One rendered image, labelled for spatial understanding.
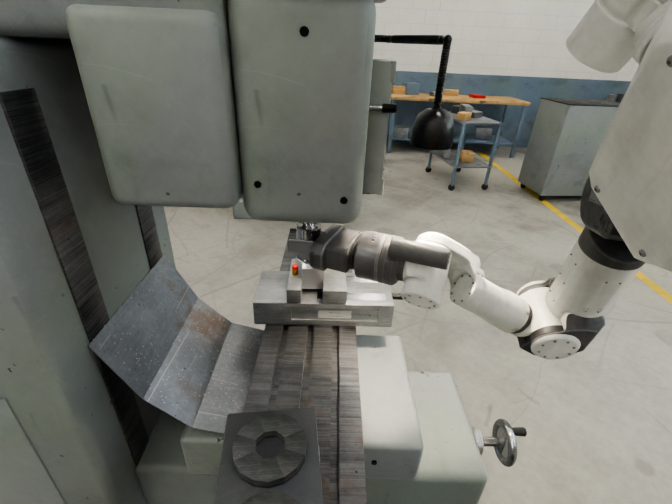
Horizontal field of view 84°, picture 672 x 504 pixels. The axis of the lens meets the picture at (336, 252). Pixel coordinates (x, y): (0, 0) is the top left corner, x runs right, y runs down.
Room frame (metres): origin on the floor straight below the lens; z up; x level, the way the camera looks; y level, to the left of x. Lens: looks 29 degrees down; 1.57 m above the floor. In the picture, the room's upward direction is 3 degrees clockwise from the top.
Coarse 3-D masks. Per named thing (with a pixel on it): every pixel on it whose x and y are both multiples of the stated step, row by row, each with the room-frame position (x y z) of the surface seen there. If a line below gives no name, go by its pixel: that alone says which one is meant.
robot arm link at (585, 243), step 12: (588, 240) 0.50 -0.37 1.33; (600, 240) 0.49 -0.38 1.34; (612, 240) 0.49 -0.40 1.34; (588, 252) 0.49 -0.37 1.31; (600, 252) 0.48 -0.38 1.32; (612, 252) 0.47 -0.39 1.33; (624, 252) 0.47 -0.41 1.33; (600, 264) 0.47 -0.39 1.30; (612, 264) 0.47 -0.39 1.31; (624, 264) 0.46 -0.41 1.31; (636, 264) 0.46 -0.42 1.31
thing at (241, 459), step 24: (312, 408) 0.35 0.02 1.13; (240, 432) 0.30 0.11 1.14; (264, 432) 0.30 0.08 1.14; (288, 432) 0.30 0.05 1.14; (312, 432) 0.31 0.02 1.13; (240, 456) 0.26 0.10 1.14; (264, 456) 0.27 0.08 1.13; (288, 456) 0.27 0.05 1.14; (312, 456) 0.28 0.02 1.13; (240, 480) 0.24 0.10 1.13; (264, 480) 0.24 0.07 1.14; (288, 480) 0.25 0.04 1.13; (312, 480) 0.25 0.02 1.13
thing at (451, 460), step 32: (416, 384) 0.74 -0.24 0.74; (448, 384) 0.75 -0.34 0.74; (160, 416) 0.60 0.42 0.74; (448, 416) 0.64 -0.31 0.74; (160, 448) 0.52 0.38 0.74; (448, 448) 0.55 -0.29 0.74; (160, 480) 0.47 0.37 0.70; (192, 480) 0.47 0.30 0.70; (384, 480) 0.48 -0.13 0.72; (416, 480) 0.48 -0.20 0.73; (448, 480) 0.49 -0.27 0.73; (480, 480) 0.49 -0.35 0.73
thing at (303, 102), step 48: (240, 0) 0.54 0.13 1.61; (288, 0) 0.54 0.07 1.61; (336, 0) 0.54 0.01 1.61; (240, 48) 0.54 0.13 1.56; (288, 48) 0.54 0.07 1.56; (336, 48) 0.54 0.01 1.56; (240, 96) 0.54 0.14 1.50; (288, 96) 0.54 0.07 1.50; (336, 96) 0.54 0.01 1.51; (240, 144) 0.55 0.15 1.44; (288, 144) 0.54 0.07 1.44; (336, 144) 0.54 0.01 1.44; (288, 192) 0.54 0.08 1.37; (336, 192) 0.54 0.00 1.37
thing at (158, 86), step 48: (96, 48) 0.51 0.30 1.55; (144, 48) 0.51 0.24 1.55; (192, 48) 0.51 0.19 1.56; (96, 96) 0.51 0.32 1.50; (144, 96) 0.51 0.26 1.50; (192, 96) 0.51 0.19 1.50; (144, 144) 0.51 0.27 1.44; (192, 144) 0.51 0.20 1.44; (144, 192) 0.51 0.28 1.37; (192, 192) 0.51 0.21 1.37; (240, 192) 0.55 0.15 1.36
